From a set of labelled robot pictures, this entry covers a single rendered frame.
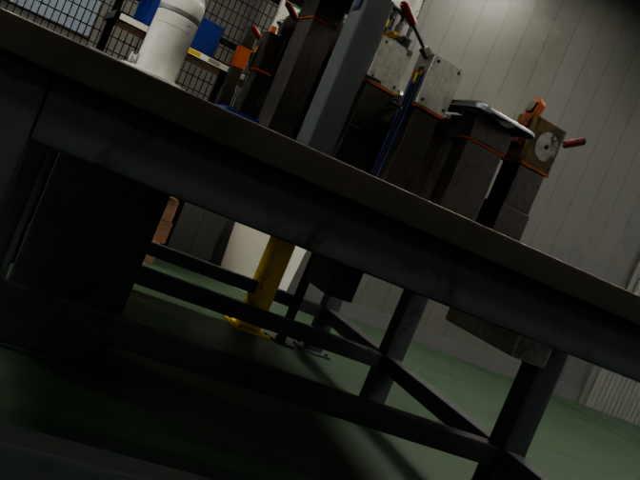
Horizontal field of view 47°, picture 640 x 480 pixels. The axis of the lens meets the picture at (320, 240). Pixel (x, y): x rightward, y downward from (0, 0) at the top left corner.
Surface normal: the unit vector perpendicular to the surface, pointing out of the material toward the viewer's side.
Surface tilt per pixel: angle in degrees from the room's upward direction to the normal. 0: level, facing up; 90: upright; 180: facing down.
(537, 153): 90
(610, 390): 90
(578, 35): 90
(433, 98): 90
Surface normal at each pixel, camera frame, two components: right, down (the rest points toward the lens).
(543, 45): 0.29, 0.15
